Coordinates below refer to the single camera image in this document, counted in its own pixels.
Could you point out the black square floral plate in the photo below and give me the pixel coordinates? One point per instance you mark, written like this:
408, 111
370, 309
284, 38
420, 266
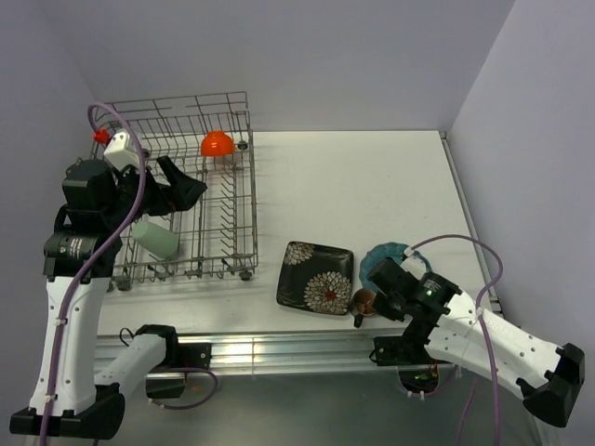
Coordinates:
316, 278

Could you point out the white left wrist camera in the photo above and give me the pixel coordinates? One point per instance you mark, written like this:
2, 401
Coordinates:
119, 149

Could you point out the brown mug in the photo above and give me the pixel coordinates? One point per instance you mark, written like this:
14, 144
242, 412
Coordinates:
362, 306

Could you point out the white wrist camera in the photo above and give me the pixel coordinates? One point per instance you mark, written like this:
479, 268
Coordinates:
414, 262
119, 149

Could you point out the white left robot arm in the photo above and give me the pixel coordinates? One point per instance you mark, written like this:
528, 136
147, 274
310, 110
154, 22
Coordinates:
71, 400

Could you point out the aluminium table front rail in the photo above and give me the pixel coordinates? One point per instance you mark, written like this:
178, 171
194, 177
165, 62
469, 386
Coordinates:
288, 353

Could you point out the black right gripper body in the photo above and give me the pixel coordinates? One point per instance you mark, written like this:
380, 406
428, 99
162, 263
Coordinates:
388, 306

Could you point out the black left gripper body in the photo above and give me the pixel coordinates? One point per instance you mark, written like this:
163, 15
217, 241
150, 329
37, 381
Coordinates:
155, 200

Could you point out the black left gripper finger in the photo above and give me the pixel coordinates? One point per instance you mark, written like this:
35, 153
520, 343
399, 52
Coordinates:
185, 194
174, 176

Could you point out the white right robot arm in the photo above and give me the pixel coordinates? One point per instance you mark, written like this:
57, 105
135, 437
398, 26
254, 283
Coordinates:
444, 324

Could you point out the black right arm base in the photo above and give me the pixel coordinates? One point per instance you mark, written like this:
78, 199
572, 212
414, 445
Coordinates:
408, 348

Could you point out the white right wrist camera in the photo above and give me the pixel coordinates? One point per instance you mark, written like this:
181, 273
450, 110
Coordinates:
414, 262

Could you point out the purple under-table cable loop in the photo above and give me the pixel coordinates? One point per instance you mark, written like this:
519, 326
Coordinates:
205, 395

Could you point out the orange bowl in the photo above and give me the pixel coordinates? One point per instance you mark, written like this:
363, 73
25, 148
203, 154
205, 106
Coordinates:
217, 144

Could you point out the light green cup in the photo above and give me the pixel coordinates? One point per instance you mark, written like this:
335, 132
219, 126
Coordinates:
157, 240

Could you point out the teal round plate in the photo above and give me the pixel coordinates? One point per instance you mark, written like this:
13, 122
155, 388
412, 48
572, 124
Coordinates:
378, 253

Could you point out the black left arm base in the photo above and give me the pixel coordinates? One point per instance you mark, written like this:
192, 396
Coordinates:
162, 383

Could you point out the grey wire dish rack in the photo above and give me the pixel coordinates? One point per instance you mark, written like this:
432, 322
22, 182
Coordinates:
218, 237

